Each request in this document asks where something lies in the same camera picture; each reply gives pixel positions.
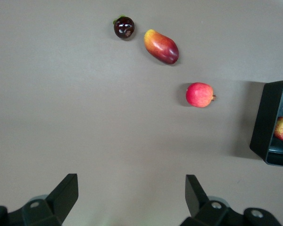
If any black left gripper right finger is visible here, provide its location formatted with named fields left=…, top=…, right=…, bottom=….
left=180, top=174, right=283, bottom=226

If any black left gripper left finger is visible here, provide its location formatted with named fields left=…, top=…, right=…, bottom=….
left=0, top=173, right=79, bottom=226

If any red yellow mango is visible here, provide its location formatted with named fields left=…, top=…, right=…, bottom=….
left=143, top=28, right=180, bottom=65

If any red apple left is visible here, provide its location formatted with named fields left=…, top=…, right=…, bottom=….
left=185, top=82, right=217, bottom=109

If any black plastic box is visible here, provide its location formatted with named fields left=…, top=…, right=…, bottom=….
left=249, top=78, right=283, bottom=169

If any brown table cover mat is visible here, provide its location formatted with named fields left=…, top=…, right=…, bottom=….
left=0, top=0, right=283, bottom=226

